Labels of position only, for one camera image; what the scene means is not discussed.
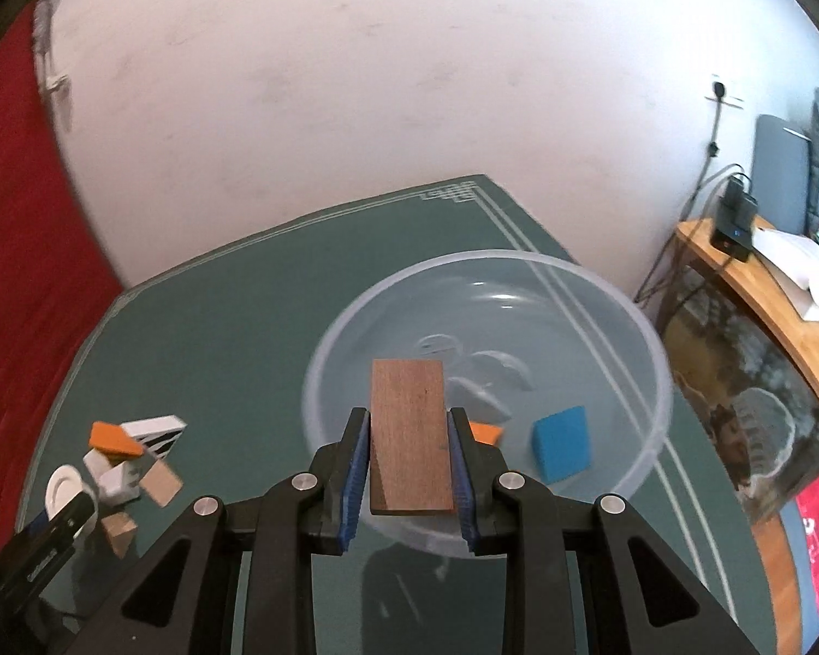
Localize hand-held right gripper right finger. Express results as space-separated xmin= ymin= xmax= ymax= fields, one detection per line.
xmin=447 ymin=407 xmax=758 ymax=655

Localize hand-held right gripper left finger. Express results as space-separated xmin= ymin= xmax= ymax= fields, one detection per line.
xmin=75 ymin=408 xmax=373 ymax=655

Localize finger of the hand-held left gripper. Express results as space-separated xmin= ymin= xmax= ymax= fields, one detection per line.
xmin=0 ymin=491 xmax=98 ymax=611

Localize brown wooden plank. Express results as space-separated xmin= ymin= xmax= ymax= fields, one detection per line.
xmin=369 ymin=359 xmax=457 ymax=516

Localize clear plastic bowl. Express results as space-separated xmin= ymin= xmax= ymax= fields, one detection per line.
xmin=302 ymin=250 xmax=674 ymax=558

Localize light wooden cube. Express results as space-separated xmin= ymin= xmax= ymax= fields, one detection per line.
xmin=101 ymin=511 xmax=139 ymax=561

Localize white plastic cube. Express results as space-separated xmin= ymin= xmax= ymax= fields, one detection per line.
xmin=97 ymin=460 xmax=141 ymax=509

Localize blue block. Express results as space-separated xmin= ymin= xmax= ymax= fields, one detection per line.
xmin=531 ymin=406 xmax=592 ymax=483

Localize light wooden tile block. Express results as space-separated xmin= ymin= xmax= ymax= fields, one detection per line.
xmin=138 ymin=458 xmax=184 ymax=508

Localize orange wedge block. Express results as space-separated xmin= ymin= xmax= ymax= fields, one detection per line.
xmin=88 ymin=421 xmax=146 ymax=460

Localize black and white striped block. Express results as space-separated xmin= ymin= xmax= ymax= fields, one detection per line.
xmin=121 ymin=415 xmax=185 ymax=461

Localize red quilted blanket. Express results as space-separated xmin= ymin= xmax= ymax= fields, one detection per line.
xmin=0 ymin=14 xmax=127 ymax=540

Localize wooden desk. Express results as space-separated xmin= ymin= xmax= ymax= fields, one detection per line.
xmin=675 ymin=215 xmax=819 ymax=424

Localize black electronic box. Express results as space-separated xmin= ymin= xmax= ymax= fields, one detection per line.
xmin=710 ymin=176 xmax=758 ymax=264

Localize white papers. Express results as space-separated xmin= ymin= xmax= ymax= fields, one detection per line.
xmin=751 ymin=225 xmax=819 ymax=321

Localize black power cable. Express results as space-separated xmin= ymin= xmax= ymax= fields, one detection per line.
xmin=633 ymin=85 xmax=752 ymax=305

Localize white wall socket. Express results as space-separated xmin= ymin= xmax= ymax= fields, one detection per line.
xmin=710 ymin=74 xmax=746 ymax=109

